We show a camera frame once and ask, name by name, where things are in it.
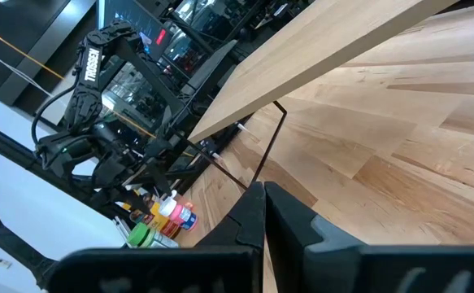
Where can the wooden shelf black metal legs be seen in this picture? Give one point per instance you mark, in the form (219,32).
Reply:
(301,53)

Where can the fish oil bottle yellow cap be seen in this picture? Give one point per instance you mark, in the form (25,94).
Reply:
(159,223)

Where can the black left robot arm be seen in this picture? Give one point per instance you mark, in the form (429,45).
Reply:
(92,69)

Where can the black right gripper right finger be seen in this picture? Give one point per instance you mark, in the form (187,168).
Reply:
(342,268)

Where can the monitor with red sticker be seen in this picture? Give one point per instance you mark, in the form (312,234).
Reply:
(131,20)

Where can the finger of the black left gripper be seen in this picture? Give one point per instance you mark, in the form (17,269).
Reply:
(133,200)
(161,167)

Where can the green cap medicine bottle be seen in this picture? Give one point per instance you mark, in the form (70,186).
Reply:
(139,235)

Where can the pink bottle white cap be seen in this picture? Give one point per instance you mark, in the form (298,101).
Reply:
(177,212)

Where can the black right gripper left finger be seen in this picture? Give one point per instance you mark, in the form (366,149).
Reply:
(228,264)

